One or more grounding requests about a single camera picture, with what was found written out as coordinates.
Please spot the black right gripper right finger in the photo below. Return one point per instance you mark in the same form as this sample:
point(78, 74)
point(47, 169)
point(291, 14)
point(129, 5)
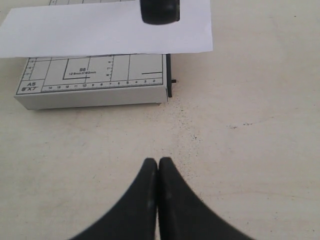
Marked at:
point(182, 215)

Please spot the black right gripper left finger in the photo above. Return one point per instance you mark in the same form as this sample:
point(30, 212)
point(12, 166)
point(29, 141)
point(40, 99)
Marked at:
point(133, 217)

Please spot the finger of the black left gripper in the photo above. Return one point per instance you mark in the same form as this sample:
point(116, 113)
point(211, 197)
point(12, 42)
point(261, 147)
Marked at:
point(159, 12)

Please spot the white paper sheet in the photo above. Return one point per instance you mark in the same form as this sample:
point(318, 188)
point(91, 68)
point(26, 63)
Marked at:
point(95, 29)

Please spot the grey paper cutter base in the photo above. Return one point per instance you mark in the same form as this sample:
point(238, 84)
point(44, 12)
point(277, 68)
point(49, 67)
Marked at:
point(94, 81)

